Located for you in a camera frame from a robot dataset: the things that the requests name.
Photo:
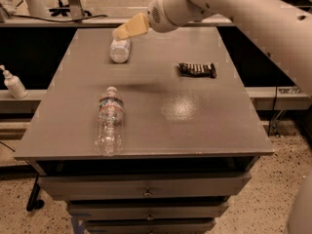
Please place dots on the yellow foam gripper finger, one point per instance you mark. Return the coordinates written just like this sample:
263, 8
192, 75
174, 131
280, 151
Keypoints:
135, 26

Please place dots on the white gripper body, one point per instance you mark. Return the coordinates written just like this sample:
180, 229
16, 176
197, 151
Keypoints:
163, 16

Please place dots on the blue label plastic bottle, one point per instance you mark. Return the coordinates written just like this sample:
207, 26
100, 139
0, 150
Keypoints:
120, 50

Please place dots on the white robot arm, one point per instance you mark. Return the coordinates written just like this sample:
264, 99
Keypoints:
281, 31

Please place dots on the clear water bottle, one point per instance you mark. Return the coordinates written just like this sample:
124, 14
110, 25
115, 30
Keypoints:
110, 119

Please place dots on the white pump dispenser bottle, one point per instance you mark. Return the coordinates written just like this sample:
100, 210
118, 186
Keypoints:
13, 84

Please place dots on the dark snack bar wrapper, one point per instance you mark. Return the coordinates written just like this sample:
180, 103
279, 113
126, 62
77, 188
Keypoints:
197, 70

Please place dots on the grey drawer cabinet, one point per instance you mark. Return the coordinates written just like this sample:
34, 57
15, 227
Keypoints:
173, 124

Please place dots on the top grey drawer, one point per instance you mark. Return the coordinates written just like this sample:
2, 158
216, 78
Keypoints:
119, 187

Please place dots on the grey drawer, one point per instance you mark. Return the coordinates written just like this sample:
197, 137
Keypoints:
148, 210
119, 187
157, 226

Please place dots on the middle grey drawer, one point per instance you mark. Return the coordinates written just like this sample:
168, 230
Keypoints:
148, 210

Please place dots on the bottom grey drawer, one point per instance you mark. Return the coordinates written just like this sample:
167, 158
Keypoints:
157, 226

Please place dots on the black caster wheel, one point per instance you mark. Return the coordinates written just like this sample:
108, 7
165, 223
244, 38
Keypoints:
34, 203

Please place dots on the grey metal frame post left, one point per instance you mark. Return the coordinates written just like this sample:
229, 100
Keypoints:
76, 10

